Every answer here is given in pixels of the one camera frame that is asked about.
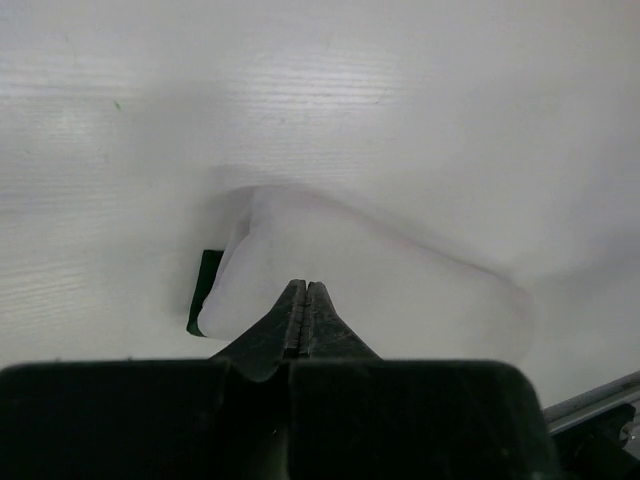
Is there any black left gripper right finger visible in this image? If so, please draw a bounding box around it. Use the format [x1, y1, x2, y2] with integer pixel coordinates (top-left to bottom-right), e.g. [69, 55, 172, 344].
[298, 282, 379, 359]

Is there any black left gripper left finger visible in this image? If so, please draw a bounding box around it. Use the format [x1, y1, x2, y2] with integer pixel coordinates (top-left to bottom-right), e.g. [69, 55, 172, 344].
[213, 280, 306, 479]

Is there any white and green t-shirt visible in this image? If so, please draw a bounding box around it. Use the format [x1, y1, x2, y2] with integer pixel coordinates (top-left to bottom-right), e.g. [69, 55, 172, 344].
[196, 187, 535, 364]

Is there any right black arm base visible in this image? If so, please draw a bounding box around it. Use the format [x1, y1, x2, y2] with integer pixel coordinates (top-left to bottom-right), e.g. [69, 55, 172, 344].
[552, 404, 639, 480]

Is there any aluminium mounting rail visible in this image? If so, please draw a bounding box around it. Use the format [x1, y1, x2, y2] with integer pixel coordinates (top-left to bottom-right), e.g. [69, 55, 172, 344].
[544, 371, 640, 435]

